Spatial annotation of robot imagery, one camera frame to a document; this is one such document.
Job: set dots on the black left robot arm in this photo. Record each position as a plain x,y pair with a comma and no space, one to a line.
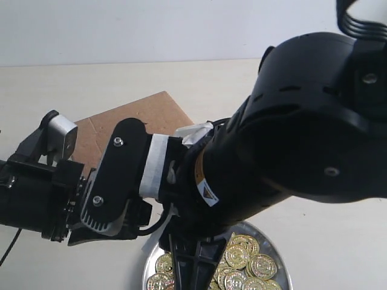
37,197

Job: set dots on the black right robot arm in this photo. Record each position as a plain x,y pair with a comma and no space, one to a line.
314,127

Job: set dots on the brown cardboard slot box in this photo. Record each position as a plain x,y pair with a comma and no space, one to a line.
156,114

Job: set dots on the white tape wrap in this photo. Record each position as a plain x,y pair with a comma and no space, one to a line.
153,170

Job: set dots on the gold coin right behind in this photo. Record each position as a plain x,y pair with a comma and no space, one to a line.
248,242

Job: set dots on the gold coin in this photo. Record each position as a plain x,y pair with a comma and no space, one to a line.
262,266
234,280
164,264
236,256
248,242
254,283
160,281

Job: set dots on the gold coin centre right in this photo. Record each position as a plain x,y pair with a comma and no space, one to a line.
236,256

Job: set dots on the gold coin left side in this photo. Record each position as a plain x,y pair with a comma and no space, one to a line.
164,264

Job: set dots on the round silver metal plate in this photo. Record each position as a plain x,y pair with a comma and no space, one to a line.
267,247

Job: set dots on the gold coin far right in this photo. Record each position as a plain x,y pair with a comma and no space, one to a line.
262,266

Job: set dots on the gold coin bottom left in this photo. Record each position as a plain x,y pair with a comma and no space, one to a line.
160,281

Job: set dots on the gold coin bottom centre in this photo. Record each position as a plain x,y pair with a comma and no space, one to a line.
234,280

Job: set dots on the gold coin bottom right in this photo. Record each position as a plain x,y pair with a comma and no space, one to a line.
254,283

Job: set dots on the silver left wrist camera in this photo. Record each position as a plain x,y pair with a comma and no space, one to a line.
60,135

